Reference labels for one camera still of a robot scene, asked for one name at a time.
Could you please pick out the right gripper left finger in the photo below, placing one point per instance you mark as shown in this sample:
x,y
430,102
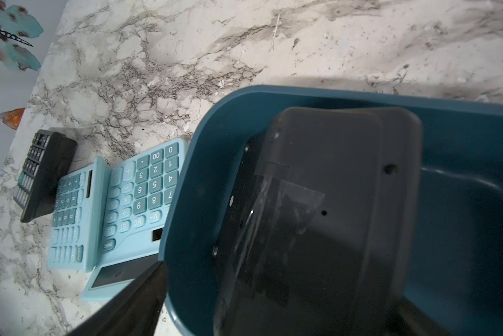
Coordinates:
x,y
135,310

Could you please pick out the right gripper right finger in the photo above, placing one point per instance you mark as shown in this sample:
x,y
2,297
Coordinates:
x,y
408,319

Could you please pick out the teal plastic storage box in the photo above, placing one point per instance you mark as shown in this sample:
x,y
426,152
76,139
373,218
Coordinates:
x,y
456,271

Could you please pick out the light blue calculator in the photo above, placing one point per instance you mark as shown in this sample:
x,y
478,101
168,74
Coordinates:
x,y
141,190
77,218

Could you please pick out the black calculator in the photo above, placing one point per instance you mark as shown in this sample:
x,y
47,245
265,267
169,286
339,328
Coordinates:
x,y
317,236
48,160

